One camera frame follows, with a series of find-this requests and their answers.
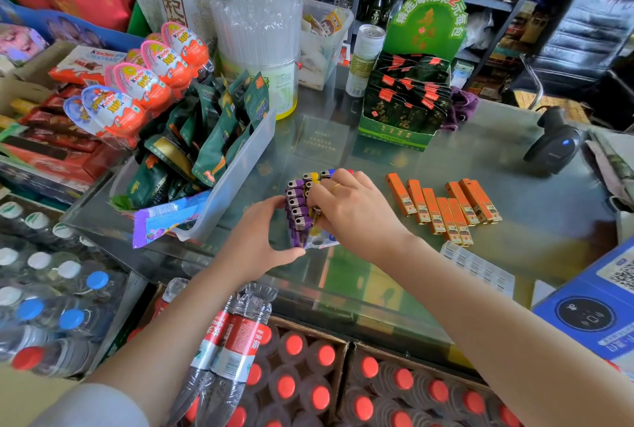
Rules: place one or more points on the clear plastic storage box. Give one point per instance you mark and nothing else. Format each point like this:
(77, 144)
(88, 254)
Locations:
(322, 52)

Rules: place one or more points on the person's right forearm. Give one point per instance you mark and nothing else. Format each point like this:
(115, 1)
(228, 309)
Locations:
(495, 337)

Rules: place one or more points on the white sleeve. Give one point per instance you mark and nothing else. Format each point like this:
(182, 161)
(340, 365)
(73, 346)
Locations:
(89, 407)

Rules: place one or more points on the blue printed display box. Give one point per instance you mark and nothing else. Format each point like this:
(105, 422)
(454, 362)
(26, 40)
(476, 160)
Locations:
(59, 28)

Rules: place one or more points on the green display box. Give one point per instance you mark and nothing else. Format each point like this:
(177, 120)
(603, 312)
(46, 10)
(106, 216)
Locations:
(391, 133)

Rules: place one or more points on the tub of clear straws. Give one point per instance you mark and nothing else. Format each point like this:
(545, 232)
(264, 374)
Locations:
(260, 35)

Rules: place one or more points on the white red chocolate box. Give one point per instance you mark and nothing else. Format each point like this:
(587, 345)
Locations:
(86, 65)

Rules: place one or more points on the row of orange lighters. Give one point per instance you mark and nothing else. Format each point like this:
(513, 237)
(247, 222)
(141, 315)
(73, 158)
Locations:
(446, 211)

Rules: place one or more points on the person's left forearm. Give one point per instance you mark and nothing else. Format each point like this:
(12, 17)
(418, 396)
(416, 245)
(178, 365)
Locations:
(163, 342)

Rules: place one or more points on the clear plastic bin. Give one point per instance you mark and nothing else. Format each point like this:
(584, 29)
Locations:
(237, 179)

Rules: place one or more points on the pack of clear water bottles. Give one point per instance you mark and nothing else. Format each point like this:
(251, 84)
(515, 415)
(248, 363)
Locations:
(49, 293)

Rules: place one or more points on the cardboard box of red-capped bottles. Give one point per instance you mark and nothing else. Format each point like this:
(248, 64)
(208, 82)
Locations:
(297, 372)
(411, 392)

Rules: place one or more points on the red label drink bottle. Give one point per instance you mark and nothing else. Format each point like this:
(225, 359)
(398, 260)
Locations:
(208, 342)
(242, 347)

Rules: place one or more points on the person's right little finger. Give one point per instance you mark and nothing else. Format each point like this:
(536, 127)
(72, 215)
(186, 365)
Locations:
(352, 175)

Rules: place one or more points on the grey metal shelf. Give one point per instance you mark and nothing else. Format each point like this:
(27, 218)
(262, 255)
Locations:
(495, 0)

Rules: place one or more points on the person's right middle finger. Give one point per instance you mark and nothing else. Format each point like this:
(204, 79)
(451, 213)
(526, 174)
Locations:
(322, 199)

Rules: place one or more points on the blue payment device box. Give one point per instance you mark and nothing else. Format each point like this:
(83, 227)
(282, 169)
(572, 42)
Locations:
(589, 312)

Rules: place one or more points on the bundle of purple lighters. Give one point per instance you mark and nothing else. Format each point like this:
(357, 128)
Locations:
(297, 203)

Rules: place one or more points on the person's left hand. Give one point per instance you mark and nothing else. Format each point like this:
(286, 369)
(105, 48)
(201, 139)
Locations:
(247, 243)

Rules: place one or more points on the person's right hand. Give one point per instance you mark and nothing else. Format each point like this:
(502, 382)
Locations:
(361, 218)

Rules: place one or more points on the stack of dark green packets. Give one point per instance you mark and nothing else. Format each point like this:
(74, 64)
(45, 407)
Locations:
(411, 90)

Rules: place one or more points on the rack of chocolate eggs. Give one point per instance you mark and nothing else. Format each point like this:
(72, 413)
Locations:
(143, 82)

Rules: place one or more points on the purple cloth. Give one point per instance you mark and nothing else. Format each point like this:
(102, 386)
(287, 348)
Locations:
(463, 102)

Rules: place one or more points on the green cardboard display sign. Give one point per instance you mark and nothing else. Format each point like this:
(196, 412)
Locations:
(431, 28)

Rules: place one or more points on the person's left thumb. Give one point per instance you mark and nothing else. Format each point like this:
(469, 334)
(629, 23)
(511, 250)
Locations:
(290, 254)

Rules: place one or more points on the black barcode scanner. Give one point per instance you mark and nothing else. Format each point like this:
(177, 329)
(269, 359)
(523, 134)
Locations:
(554, 144)

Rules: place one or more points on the stack of red chocolate bars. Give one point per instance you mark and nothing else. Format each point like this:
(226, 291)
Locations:
(54, 139)

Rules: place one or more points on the white cylindrical can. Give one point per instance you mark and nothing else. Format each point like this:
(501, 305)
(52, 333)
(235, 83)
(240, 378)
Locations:
(364, 62)

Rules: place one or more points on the pile of green snack packets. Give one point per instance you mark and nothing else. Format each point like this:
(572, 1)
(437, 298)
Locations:
(213, 134)

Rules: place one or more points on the purple candy packet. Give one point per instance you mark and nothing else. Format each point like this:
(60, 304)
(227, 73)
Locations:
(163, 221)

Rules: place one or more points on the black office chair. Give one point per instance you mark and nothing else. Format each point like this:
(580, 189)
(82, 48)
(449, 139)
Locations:
(579, 40)

